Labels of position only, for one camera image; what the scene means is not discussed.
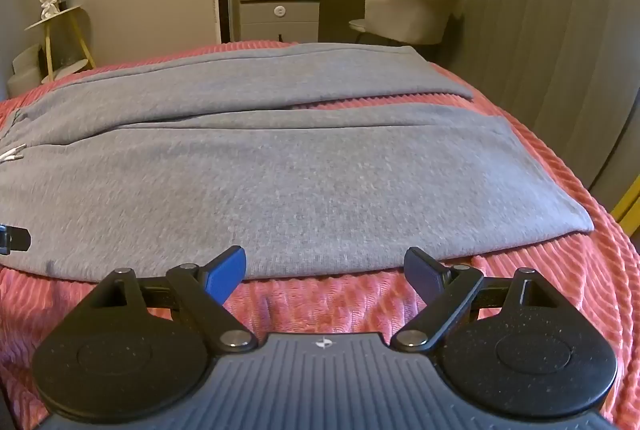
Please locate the grey pants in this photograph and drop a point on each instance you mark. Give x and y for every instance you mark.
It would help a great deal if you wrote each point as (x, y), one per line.
(280, 169)

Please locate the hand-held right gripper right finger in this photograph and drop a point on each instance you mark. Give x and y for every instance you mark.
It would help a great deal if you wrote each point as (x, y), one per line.
(424, 274)

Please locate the coral ribbed blanket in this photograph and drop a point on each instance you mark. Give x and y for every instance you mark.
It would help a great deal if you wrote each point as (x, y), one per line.
(320, 305)

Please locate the yellow object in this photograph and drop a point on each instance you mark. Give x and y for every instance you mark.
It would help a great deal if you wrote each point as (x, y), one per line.
(627, 205)

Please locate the white shell chair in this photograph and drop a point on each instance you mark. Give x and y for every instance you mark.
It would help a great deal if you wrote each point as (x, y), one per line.
(410, 14)

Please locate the grey nightstand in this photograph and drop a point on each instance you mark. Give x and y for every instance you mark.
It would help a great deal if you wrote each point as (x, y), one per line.
(280, 17)

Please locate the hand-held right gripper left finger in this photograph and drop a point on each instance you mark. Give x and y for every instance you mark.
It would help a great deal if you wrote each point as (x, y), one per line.
(226, 274)

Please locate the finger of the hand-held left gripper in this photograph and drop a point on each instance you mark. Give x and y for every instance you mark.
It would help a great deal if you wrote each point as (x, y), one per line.
(15, 240)

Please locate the round table with yellow legs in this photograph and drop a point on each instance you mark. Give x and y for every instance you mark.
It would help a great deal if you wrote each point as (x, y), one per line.
(55, 17)

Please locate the grey curtain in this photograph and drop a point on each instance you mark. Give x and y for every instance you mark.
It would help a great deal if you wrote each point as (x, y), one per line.
(550, 34)

